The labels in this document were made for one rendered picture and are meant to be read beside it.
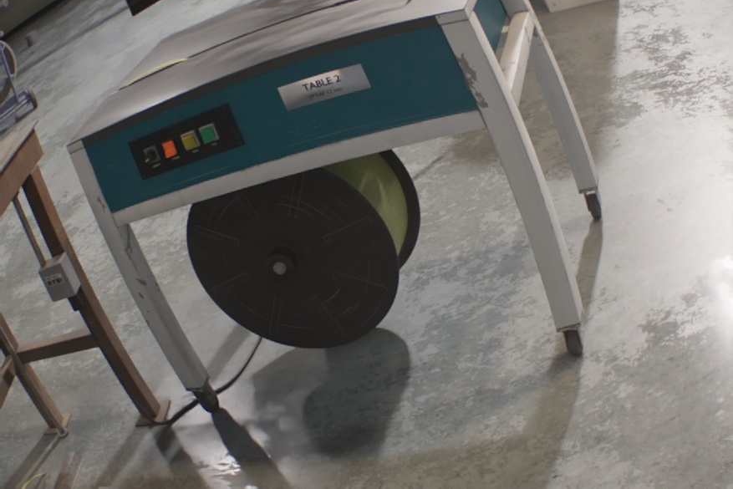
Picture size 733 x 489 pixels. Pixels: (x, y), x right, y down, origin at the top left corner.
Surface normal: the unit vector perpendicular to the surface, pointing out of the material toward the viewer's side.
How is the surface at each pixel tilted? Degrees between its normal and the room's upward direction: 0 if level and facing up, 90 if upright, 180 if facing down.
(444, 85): 90
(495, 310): 0
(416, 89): 90
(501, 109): 90
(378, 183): 73
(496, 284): 0
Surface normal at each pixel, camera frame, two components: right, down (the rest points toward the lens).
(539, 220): -0.23, 0.53
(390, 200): 0.89, -0.23
